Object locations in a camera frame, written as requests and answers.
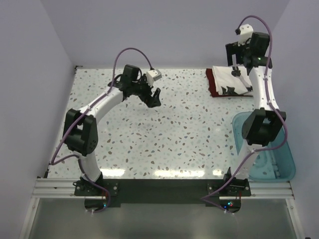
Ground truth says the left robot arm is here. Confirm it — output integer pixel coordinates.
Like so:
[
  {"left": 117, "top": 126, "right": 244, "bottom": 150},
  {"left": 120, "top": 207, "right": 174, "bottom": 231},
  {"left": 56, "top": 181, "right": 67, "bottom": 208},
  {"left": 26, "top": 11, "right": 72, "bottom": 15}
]
[{"left": 62, "top": 65, "right": 162, "bottom": 185}]

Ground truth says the white t shirt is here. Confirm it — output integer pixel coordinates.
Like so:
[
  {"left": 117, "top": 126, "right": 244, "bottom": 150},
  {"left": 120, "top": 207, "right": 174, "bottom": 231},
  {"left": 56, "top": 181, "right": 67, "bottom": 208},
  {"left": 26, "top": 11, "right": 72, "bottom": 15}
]
[{"left": 212, "top": 66, "right": 253, "bottom": 97}]

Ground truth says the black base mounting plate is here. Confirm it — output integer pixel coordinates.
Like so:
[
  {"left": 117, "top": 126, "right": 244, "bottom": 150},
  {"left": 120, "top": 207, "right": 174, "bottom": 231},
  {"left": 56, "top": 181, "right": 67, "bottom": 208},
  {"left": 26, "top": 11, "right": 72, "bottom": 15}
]
[{"left": 73, "top": 179, "right": 252, "bottom": 213}]

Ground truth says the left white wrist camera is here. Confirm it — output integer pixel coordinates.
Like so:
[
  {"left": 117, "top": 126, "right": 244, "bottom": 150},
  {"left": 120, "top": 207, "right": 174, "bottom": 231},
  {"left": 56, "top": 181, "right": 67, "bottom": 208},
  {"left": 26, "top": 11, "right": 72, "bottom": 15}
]
[{"left": 146, "top": 69, "right": 162, "bottom": 86}]

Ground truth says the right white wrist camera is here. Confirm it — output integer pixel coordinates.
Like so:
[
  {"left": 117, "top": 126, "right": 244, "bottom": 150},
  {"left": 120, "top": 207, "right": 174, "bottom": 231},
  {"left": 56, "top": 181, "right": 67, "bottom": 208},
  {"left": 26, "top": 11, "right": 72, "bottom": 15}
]
[{"left": 235, "top": 24, "right": 254, "bottom": 46}]

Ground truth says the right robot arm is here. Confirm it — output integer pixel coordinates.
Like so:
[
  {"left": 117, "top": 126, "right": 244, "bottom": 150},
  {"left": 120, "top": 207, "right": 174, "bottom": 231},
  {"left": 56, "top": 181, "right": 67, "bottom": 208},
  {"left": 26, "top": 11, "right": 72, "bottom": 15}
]
[{"left": 217, "top": 32, "right": 286, "bottom": 194}]

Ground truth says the blue plastic bin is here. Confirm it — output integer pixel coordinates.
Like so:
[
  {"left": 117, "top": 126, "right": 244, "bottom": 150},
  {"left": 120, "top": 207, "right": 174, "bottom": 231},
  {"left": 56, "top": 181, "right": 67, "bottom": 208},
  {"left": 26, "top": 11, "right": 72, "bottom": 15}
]
[{"left": 232, "top": 112, "right": 296, "bottom": 183}]

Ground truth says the aluminium frame rail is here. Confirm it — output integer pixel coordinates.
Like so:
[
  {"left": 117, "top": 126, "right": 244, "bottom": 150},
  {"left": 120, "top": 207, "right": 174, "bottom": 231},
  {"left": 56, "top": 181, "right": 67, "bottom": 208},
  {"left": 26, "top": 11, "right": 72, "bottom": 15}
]
[{"left": 32, "top": 178, "right": 294, "bottom": 199}]

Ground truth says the folded dark red shirt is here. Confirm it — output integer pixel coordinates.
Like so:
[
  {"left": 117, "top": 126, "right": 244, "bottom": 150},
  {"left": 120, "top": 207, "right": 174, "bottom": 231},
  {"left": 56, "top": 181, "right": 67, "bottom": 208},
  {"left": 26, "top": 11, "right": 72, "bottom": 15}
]
[{"left": 205, "top": 68, "right": 221, "bottom": 98}]

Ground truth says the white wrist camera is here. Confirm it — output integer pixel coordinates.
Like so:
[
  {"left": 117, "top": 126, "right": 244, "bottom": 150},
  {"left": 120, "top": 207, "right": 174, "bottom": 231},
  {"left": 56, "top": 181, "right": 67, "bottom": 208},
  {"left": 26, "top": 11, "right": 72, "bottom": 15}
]
[
  {"left": 235, "top": 24, "right": 254, "bottom": 46},
  {"left": 146, "top": 69, "right": 162, "bottom": 86}
]

